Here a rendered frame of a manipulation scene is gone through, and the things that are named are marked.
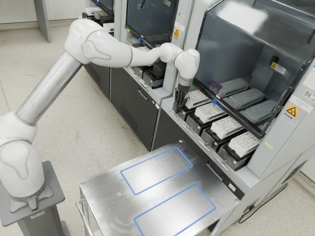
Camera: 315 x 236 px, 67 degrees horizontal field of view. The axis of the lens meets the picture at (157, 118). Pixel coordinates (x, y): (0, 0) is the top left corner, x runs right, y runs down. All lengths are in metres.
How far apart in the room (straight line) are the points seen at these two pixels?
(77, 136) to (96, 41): 1.60
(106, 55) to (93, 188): 0.57
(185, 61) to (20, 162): 0.93
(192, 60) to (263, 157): 0.64
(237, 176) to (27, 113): 1.12
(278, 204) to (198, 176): 1.34
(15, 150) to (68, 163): 1.19
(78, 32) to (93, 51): 0.17
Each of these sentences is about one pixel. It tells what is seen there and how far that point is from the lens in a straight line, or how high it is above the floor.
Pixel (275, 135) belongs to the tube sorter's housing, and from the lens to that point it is 1.29.
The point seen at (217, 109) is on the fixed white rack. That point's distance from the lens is 1.59.
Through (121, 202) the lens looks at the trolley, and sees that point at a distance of 1.08.
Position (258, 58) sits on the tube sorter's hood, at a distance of 1.23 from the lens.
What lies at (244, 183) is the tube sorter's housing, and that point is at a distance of 1.42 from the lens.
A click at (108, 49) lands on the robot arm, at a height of 1.34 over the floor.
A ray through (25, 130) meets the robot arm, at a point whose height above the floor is 0.94.
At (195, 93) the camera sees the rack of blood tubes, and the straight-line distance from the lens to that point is 1.67.
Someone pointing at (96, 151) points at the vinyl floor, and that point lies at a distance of 2.31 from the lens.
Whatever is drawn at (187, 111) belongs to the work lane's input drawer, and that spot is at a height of 0.80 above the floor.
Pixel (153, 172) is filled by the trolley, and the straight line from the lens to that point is 1.18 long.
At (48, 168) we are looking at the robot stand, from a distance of 1.36.
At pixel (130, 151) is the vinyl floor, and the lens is 2.32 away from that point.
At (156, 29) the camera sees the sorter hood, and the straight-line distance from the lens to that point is 1.80.
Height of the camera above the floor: 1.76
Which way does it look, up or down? 41 degrees down
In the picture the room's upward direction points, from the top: 11 degrees clockwise
